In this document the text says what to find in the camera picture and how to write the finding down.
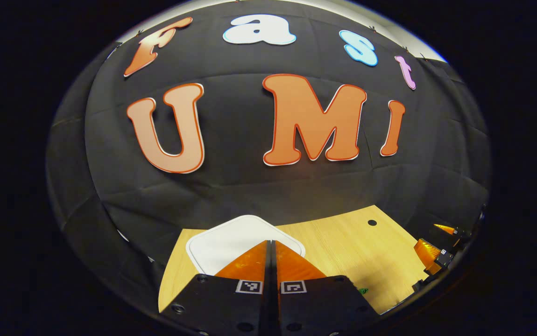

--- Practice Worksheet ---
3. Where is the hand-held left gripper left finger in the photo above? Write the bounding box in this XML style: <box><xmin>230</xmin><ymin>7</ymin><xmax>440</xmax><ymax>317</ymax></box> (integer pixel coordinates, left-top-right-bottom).
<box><xmin>159</xmin><ymin>240</ymin><xmax>272</xmax><ymax>336</ymax></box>

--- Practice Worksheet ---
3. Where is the white desktop garbage bin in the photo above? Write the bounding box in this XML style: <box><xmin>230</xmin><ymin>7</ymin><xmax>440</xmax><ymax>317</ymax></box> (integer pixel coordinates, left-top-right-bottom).
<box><xmin>185</xmin><ymin>215</ymin><xmax>305</xmax><ymax>277</ymax></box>

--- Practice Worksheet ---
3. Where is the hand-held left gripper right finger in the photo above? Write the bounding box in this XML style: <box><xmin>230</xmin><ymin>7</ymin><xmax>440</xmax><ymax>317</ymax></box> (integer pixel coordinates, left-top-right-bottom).
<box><xmin>272</xmin><ymin>240</ymin><xmax>382</xmax><ymax>336</ymax></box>

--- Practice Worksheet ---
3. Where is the wooden desktop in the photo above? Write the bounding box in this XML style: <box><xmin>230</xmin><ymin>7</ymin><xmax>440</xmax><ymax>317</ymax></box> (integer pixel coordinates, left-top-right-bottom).
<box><xmin>158</xmin><ymin>204</ymin><xmax>431</xmax><ymax>315</ymax></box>

